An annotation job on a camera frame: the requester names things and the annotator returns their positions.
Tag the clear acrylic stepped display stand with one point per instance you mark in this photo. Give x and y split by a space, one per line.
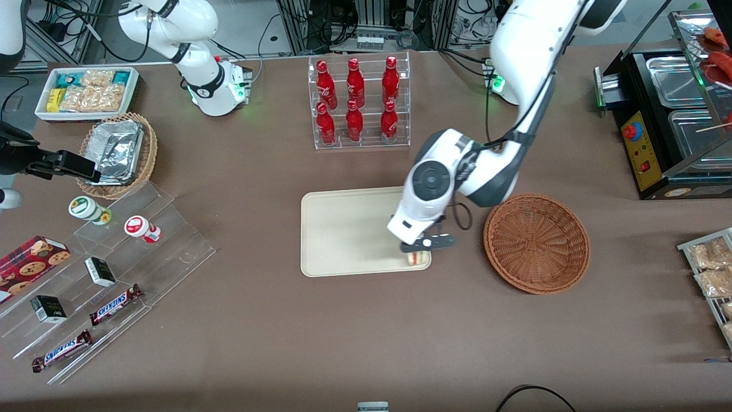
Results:
171 252

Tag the white background power strip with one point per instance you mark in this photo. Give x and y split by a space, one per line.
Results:
369 41

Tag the red cola bottle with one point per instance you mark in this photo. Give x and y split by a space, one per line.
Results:
389 120
355 80
354 120
326 123
390 77
326 83

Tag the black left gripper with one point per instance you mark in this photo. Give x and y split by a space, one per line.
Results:
442 218

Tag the grey device at table edge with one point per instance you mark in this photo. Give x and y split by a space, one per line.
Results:
373 407

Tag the aluminium foil tray stack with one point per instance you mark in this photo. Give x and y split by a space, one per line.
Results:
114 149

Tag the wooden skewer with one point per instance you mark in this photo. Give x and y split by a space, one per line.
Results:
715 126

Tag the black food warmer machine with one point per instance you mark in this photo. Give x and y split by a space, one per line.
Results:
657 149

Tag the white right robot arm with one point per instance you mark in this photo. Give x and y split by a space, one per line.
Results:
211 86

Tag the steel food pan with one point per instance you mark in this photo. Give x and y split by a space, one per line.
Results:
675 80
697 137

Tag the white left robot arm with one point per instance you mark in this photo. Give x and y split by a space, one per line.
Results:
526 46

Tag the yellow snack pack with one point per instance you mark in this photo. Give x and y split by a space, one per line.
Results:
54 99

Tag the brown wicker basket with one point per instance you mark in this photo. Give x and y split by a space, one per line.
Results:
537 243

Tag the Snickers chocolate bar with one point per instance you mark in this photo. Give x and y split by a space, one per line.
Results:
116 305
61 351

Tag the cream plastic tray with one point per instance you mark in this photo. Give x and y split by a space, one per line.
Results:
349 234

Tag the clear acrylic bottle rack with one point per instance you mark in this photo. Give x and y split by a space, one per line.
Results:
372 146

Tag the red sausage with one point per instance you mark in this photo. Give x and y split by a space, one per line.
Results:
716 35
721 60

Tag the metal snack rack tray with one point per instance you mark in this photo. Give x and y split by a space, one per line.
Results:
686 247

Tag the clear cracker snack pack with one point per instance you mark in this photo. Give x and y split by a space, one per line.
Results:
98 78
727 310
729 332
715 283
86 100
709 254

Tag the red emergency stop button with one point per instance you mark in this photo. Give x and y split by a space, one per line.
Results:
632 131

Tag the red tartan cookie box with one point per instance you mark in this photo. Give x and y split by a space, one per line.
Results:
23 269

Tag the white plastic snack bin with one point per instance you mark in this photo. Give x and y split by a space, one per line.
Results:
43 111

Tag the triangular sandwich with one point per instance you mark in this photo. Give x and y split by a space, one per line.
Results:
418 260

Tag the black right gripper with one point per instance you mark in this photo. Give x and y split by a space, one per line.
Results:
12 155

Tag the black box with white label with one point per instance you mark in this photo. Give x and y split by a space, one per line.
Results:
100 273

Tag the teal snack pack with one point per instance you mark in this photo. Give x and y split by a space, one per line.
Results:
67 80
121 77

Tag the red lidded yogurt cup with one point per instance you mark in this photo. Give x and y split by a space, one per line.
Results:
137 226

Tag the black box with gold print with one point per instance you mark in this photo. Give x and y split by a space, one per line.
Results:
48 310

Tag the green sunflower lidded cup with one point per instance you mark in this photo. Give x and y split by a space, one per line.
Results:
83 207

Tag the light wicker basket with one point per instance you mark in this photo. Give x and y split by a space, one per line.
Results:
146 166

